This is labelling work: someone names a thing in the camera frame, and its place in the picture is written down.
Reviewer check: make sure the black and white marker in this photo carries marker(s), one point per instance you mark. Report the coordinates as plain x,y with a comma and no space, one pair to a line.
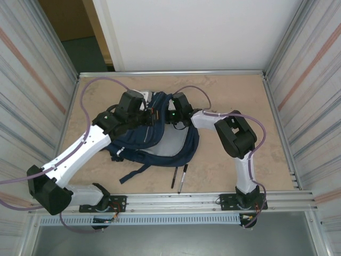
183,178

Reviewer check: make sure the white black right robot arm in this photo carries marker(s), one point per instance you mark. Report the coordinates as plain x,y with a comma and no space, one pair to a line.
242,176

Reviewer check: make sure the brown wooden door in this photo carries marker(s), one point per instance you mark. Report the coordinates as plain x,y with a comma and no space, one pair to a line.
66,18

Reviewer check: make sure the long aluminium mounting rail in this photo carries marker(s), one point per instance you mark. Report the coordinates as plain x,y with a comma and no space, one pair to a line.
173,202

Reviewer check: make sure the navy blue backpack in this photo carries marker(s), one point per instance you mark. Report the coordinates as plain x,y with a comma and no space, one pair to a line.
133,144

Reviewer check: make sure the thin black pen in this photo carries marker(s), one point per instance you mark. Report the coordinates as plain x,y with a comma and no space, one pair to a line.
174,178

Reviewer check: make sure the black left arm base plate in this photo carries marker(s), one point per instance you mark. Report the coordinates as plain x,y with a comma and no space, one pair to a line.
120,204

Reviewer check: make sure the aluminium side rail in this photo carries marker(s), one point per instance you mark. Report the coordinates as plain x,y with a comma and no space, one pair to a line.
277,117
68,117

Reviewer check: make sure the aluminium table edge rail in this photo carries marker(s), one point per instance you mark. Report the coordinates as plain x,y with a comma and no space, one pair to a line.
160,73

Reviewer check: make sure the white door frame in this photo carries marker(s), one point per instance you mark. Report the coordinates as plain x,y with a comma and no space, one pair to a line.
109,32

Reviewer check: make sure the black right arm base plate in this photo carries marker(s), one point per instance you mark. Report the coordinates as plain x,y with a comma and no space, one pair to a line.
226,201

